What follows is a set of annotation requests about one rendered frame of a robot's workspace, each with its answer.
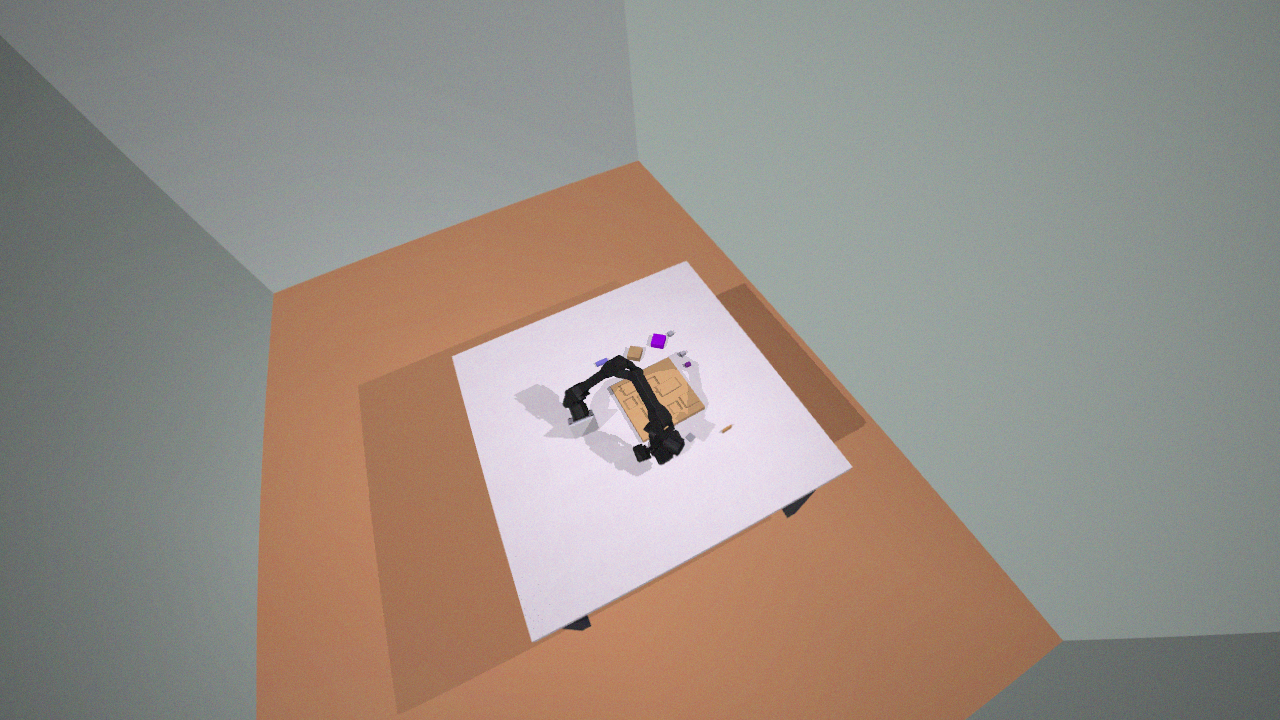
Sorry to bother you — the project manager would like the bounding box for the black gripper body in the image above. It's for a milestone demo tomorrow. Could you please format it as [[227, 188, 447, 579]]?
[[634, 430, 681, 462]]

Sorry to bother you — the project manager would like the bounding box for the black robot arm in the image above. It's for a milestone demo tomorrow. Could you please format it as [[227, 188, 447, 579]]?
[[562, 355, 685, 465]]

